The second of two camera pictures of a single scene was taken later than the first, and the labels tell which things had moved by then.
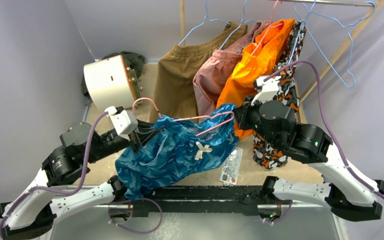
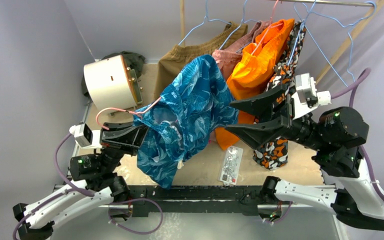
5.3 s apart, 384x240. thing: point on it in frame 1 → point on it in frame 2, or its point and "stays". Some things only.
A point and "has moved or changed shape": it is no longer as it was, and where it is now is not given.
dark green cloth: [135, 61] stays
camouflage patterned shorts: [269, 151] stays
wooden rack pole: [182, 13] stays
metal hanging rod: [323, 2] stays
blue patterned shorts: [171, 148] has moved or changed shape
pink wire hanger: [221, 114] → [140, 113]
